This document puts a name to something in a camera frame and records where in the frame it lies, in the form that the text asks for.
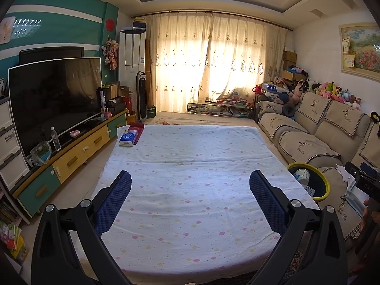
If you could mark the row of plush toys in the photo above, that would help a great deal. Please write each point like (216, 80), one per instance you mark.
(329, 90)

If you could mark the white paper sheets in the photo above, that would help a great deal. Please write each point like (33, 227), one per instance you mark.
(346, 172)

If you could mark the grey neck pillow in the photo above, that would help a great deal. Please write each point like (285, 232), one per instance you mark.
(288, 108)

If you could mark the cream embroidered curtains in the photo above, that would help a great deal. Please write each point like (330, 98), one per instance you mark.
(207, 53)

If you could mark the green box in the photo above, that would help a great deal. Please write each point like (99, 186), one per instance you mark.
(151, 112)

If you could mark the glass wall shelf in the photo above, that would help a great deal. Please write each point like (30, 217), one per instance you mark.
(26, 27)

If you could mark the pink small case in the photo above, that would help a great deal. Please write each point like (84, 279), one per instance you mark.
(74, 133)

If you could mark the clear plastic packet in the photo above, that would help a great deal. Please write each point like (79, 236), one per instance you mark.
(354, 199)

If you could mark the stack of cardboard boxes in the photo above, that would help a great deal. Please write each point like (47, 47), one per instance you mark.
(291, 62)

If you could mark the clear plastic bag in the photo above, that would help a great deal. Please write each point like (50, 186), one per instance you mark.
(41, 153)

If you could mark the large flat television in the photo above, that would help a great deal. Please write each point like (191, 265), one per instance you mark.
(53, 101)

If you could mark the beige sofa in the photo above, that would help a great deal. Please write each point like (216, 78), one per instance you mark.
(311, 130)

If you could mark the wall poster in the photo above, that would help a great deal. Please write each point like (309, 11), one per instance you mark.
(6, 29)

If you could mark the red round wall decoration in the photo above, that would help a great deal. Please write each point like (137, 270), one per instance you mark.
(110, 24)

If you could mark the pile of colourful books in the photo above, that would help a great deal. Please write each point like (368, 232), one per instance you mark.
(13, 231)

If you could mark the white standing air conditioner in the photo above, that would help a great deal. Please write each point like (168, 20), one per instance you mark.
(132, 59)

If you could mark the black yellow plush toy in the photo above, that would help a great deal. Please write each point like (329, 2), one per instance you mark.
(375, 118)

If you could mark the framed flower painting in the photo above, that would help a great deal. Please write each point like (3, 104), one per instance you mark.
(363, 47)

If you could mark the clear water bottle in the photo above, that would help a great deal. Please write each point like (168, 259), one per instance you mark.
(55, 139)

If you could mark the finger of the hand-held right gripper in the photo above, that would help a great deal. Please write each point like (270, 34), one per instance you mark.
(371, 169)
(352, 170)

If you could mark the green and yellow television cabinet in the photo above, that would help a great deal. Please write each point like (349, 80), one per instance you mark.
(77, 154)

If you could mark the blue tissue pack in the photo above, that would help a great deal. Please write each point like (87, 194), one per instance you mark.
(128, 139)

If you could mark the photo print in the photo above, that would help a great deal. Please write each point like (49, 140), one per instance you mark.
(2, 87)

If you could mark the red flat box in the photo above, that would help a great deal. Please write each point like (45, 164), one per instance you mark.
(136, 125)

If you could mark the white dotted tablecloth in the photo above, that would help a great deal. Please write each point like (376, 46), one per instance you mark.
(193, 190)

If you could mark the white drawer unit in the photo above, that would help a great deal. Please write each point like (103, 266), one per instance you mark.
(12, 142)

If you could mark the black bin yellow rim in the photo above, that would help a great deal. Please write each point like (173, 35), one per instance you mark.
(325, 184)

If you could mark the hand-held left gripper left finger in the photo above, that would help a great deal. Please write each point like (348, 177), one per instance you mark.
(114, 202)

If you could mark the blue star-print bag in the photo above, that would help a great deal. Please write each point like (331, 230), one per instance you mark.
(274, 88)

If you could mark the stacked flat boxes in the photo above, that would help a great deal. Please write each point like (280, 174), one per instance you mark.
(135, 25)

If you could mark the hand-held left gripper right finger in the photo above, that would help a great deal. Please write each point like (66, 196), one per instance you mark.
(267, 202)

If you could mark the black and white tower fan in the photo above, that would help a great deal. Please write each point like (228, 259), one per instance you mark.
(141, 95)

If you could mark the pile of boxes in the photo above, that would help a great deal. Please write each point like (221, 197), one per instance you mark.
(118, 96)

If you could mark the person's right hand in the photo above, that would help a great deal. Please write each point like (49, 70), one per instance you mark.
(368, 209)

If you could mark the hanging flower decoration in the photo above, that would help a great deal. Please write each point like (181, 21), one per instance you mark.
(110, 53)

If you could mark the glass coffee table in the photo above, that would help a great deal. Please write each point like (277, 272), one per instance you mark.
(219, 107)

